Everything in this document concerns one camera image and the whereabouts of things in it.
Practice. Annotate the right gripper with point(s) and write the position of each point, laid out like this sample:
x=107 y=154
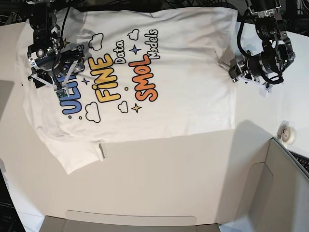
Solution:
x=46 y=70

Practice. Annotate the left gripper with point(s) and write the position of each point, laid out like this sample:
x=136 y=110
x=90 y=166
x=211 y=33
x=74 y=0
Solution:
x=239 y=71

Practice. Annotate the white printed t-shirt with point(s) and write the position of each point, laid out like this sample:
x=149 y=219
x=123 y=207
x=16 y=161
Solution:
x=146 y=76

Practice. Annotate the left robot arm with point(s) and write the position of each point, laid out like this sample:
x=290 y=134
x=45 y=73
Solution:
x=266 y=68

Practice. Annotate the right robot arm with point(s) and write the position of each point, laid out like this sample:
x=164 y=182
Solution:
x=47 y=19

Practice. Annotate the clear tape roll dispenser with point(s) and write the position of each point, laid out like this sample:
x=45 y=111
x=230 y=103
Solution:
x=286 y=134

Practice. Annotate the black keyboard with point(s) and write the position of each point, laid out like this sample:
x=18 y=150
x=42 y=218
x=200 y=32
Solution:
x=301 y=161

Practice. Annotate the grey cardboard box right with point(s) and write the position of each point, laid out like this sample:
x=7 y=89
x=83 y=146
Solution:
x=281 y=199

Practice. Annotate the grey cardboard box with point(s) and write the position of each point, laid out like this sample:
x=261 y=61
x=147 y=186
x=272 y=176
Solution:
x=281 y=199
x=78 y=221

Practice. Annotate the grey cardboard box bottom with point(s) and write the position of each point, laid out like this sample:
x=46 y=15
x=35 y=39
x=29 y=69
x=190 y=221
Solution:
x=78 y=221

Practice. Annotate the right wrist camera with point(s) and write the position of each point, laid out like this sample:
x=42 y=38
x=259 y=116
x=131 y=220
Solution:
x=61 y=93

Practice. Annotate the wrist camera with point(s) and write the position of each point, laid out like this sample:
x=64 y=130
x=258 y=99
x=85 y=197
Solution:
x=61 y=93
x=264 y=91

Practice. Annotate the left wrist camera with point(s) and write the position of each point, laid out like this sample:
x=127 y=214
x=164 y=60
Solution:
x=264 y=91

